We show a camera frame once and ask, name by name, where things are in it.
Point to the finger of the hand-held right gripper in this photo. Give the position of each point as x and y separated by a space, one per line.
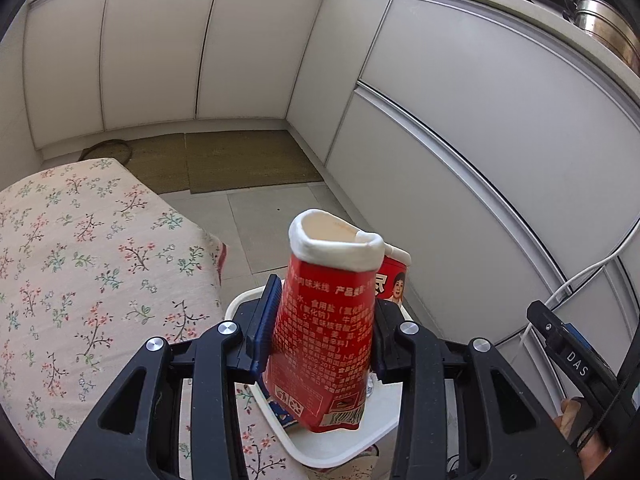
582 341
570 355

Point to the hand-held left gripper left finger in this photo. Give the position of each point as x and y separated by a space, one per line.
262 330

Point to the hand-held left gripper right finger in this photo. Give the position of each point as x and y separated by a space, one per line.
387 340

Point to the red instant noodle cup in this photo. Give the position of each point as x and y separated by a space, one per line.
325 320

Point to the white plastic bin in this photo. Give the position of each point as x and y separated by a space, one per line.
340 447

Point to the person's right hand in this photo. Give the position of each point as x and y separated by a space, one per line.
570 417

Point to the red portrait print cup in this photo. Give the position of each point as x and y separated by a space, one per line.
395 285

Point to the blue biscuit box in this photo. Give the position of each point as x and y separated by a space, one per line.
282 410

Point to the brown floor mat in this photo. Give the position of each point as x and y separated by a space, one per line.
160 165
250 160

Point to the round woven mat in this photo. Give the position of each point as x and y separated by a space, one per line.
107 149

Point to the white kitchen cabinets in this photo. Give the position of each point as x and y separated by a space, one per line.
450 110

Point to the steel steamer pot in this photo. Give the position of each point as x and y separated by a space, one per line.
605 30

